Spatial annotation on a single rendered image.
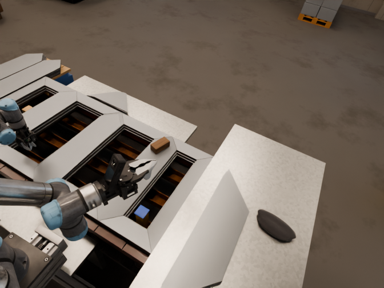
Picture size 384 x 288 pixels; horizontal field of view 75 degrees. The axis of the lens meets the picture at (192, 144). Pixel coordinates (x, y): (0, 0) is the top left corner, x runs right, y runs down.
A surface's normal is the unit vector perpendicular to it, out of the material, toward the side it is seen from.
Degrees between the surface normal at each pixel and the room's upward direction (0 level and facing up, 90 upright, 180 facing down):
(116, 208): 0
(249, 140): 0
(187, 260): 0
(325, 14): 90
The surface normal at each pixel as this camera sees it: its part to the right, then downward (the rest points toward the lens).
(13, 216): 0.12, -0.68
